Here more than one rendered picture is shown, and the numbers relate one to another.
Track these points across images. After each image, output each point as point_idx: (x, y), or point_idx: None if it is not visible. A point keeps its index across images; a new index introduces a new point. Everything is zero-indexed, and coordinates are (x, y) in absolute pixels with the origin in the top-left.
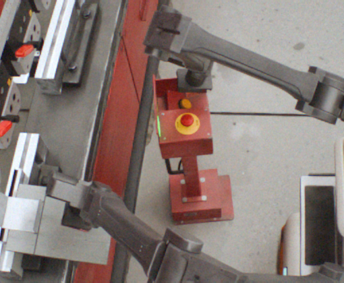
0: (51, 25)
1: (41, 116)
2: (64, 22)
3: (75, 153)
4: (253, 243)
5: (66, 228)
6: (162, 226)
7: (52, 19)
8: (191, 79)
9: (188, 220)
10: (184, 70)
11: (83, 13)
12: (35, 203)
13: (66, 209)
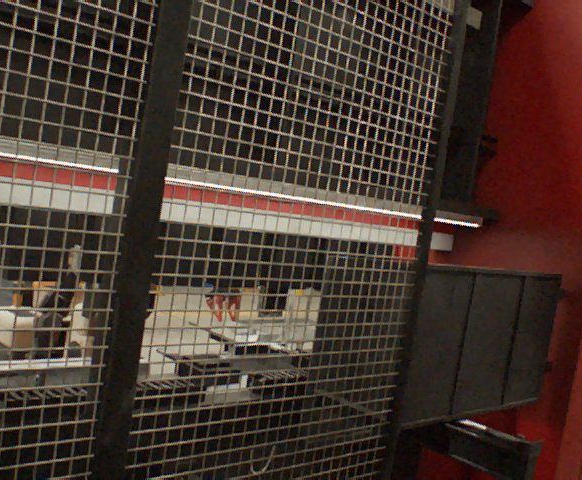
0: (86, 363)
1: None
2: (74, 359)
3: (173, 376)
4: None
5: (235, 329)
6: None
7: (77, 364)
8: (53, 342)
9: None
10: (42, 353)
11: (37, 375)
12: (240, 336)
13: (232, 290)
